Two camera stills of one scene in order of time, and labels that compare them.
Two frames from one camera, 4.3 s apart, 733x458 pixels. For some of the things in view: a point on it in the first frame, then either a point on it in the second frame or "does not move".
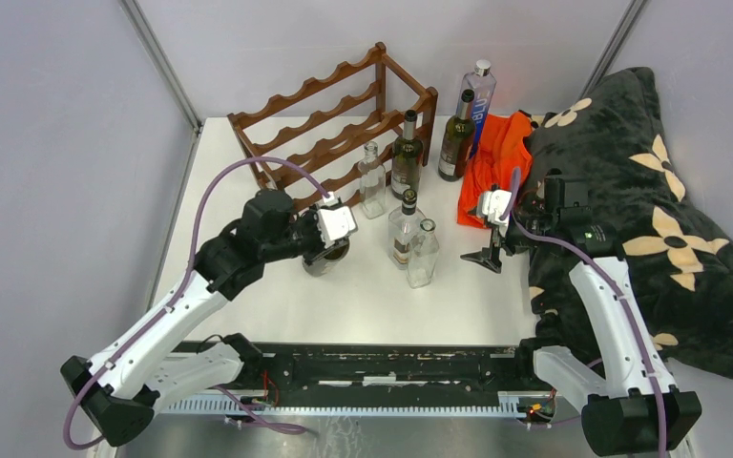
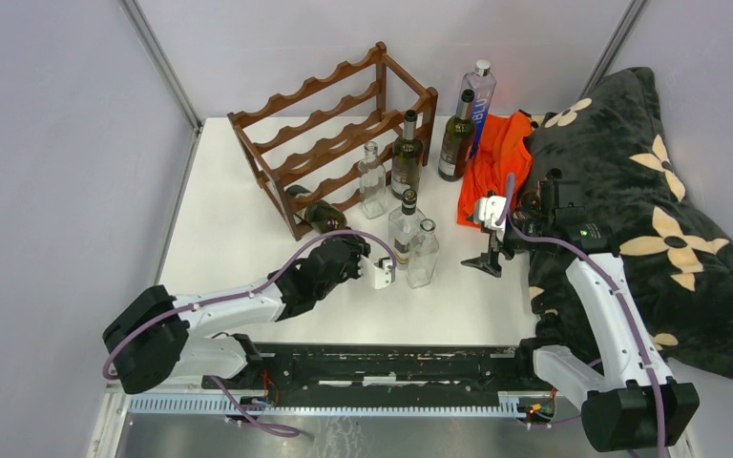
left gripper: x=311 y=218 → x=358 y=247
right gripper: x=489 y=257 does not move
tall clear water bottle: x=483 y=85 does not move
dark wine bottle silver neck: x=458 y=142 does not move
